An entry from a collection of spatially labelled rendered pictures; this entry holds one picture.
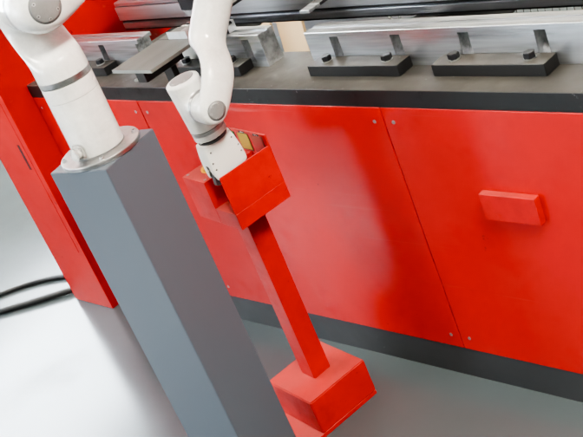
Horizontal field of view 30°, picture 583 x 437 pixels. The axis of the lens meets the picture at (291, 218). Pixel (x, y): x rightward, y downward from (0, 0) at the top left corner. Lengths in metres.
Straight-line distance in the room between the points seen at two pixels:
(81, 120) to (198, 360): 0.64
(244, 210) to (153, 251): 0.28
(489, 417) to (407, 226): 0.53
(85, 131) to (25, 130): 1.38
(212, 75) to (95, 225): 0.43
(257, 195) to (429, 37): 0.56
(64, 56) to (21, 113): 1.41
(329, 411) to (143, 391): 0.78
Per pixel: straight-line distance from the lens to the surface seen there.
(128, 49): 3.42
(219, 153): 2.61
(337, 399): 2.97
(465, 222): 2.62
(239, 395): 2.74
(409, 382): 3.05
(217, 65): 2.49
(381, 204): 2.77
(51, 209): 3.94
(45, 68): 2.39
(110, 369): 3.71
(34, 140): 3.81
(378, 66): 2.61
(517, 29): 2.39
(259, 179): 2.65
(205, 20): 2.54
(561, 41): 2.35
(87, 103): 2.41
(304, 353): 2.95
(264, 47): 2.95
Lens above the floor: 1.81
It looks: 26 degrees down
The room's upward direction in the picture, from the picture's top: 23 degrees counter-clockwise
